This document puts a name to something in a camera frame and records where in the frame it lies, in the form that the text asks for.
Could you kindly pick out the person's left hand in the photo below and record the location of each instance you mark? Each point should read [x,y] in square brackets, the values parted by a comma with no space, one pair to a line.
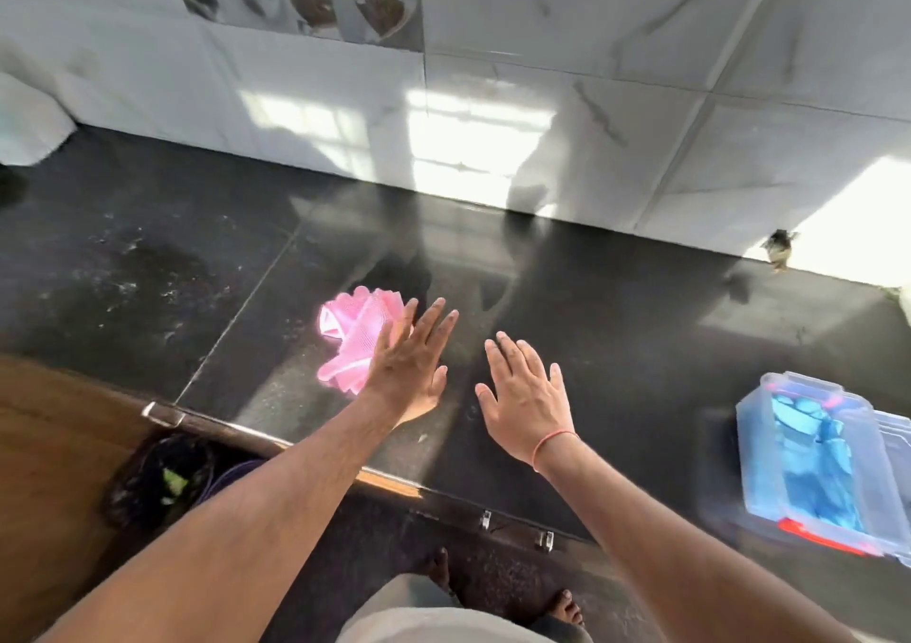
[406,379]

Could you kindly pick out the grey trousers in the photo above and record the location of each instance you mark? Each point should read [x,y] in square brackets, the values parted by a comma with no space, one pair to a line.
[413,593]

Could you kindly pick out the purple bucket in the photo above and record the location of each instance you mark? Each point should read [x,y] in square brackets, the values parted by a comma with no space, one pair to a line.
[228,479]

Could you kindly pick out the clear plastic lid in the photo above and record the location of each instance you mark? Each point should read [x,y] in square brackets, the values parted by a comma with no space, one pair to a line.
[898,464]

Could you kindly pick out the person's left forearm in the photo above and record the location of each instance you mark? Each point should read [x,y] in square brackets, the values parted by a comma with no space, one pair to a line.
[235,536]

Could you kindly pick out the black lined bin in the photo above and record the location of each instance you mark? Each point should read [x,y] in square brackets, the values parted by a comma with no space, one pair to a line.
[156,486]

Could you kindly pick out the person's right forearm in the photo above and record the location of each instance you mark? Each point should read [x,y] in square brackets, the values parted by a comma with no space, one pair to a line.
[676,550]

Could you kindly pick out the brown wall stub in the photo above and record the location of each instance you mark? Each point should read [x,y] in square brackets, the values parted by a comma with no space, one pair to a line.
[779,247]

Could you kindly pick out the person's foot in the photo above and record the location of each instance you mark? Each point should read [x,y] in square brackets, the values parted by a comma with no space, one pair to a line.
[564,608]
[438,570]

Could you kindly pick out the white bag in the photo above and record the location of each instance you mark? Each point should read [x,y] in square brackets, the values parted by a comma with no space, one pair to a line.
[28,123]

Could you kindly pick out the person's left foot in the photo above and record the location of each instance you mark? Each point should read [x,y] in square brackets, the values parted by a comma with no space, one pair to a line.
[438,570]

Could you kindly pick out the white shirt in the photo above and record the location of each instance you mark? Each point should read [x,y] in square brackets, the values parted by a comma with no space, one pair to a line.
[441,628]

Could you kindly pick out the person's right foot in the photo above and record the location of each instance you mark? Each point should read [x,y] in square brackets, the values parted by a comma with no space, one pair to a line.
[564,608]

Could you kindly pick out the metal edge bracket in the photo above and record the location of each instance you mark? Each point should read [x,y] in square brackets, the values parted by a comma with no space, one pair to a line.
[164,415]

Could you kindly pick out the pink rubber glove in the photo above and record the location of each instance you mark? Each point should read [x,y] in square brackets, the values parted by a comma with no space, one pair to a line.
[345,372]
[352,315]

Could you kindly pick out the clear plastic box red latches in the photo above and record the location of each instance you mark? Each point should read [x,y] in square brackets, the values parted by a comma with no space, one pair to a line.
[754,450]

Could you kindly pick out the person's right hand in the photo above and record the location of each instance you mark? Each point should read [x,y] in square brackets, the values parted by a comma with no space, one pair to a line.
[527,415]

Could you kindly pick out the wooden cabinet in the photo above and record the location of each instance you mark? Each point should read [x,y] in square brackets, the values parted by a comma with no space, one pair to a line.
[50,493]

